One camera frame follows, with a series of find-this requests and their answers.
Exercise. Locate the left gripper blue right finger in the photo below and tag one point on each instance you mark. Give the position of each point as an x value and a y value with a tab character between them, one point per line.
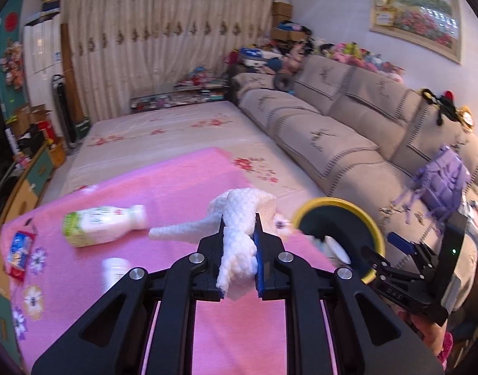
268	281

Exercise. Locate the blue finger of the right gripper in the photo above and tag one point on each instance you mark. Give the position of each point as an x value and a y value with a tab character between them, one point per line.
400	243

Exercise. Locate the paper cup with red heart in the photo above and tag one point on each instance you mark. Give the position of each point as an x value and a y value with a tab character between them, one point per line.
333	251

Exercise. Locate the white tissue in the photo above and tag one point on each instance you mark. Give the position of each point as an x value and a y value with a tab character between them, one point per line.
236	209

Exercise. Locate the small white pill bottle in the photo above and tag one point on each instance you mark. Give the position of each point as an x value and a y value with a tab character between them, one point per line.
113	269

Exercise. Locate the coconut water bottle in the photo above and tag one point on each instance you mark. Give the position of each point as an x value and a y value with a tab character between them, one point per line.
101	225

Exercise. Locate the yellow rimmed dark trash bin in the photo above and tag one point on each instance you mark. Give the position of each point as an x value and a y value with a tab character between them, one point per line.
348	224

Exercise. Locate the person's right hand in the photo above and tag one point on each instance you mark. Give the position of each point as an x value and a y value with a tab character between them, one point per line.
434	336

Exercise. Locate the purple backpack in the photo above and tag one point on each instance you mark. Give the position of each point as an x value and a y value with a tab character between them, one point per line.
439	185

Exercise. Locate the beige covered sofa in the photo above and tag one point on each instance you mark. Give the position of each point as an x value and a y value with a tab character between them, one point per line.
360	137

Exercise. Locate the black mouse plush toy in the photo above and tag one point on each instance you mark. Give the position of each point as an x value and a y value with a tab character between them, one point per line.
444	105

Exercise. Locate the floral white mattress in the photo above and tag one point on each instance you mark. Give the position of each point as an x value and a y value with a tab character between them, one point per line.
120	145

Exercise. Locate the blue red snack packet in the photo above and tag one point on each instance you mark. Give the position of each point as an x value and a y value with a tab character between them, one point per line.
19	254

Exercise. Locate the low shelf of books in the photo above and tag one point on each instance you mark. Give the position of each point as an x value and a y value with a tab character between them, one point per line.
179	96

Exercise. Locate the plush toy pile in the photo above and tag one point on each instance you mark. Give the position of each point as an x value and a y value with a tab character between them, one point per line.
353	54

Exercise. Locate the grey neck pillow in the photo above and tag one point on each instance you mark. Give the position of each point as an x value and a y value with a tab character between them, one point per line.
283	82

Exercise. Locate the framed landscape painting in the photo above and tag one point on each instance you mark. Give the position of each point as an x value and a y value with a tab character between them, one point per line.
431	24

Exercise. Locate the black tower fan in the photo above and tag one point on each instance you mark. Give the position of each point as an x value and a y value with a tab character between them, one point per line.
66	121

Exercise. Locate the beige curtain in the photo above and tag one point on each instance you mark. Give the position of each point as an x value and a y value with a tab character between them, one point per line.
122	47

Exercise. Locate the stacked cardboard boxes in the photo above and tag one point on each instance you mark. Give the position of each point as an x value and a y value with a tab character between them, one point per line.
284	29

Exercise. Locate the artificial flower bouquet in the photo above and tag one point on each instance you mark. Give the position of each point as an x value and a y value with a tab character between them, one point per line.
11	64

